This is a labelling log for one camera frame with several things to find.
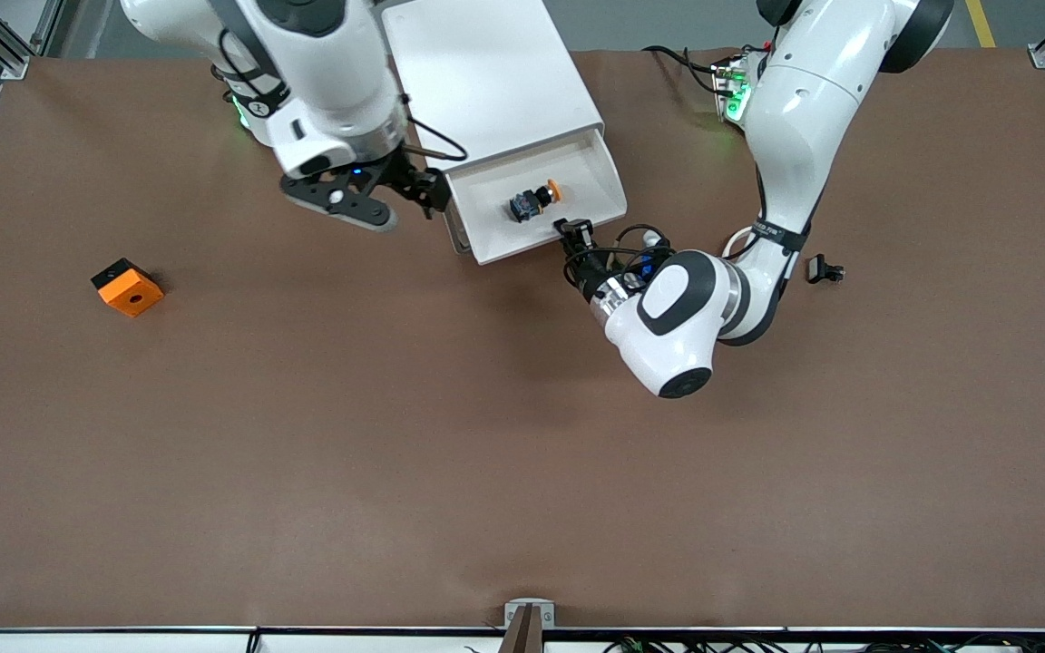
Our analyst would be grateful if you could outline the orange block with hole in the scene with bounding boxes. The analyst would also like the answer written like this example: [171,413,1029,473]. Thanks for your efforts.
[91,258,165,318]

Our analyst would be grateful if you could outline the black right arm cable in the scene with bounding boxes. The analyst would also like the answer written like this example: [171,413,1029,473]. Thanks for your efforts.
[400,93,470,165]

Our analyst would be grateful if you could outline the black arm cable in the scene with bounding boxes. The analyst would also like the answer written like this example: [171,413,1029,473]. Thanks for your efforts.
[400,93,470,165]
[595,223,674,278]

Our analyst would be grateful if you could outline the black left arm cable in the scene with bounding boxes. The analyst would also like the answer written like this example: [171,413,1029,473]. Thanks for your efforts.
[595,223,674,278]

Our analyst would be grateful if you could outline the black base cable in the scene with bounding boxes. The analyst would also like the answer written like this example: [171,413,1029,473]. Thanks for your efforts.
[642,44,732,96]

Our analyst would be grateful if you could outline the grey metal table bracket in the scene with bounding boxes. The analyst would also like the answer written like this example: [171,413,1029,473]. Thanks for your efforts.
[503,599,556,629]

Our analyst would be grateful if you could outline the brown post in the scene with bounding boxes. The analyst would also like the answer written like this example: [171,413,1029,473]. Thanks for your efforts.
[499,605,544,653]

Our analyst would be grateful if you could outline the black cable bundle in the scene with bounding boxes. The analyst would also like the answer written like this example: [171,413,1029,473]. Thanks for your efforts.
[602,635,1045,653]

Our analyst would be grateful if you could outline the white table edge rail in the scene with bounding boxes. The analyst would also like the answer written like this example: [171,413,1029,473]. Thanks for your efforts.
[0,626,1045,653]

